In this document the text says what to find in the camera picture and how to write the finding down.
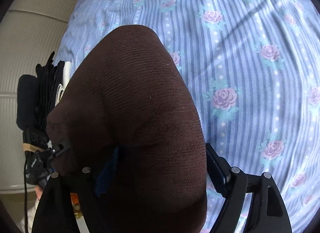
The white louvered wardrobe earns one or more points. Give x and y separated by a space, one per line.
30 31

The black folded clothes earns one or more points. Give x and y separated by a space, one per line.
36 95

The person's left hand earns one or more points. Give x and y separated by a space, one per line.
38 191

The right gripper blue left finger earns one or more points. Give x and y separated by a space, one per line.
55 212

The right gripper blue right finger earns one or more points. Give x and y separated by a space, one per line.
267 211

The blue floral bed sheet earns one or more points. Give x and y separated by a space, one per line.
252 67

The dark brown pants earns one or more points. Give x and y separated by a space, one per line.
129 117

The white folded garment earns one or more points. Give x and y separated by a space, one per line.
64 81

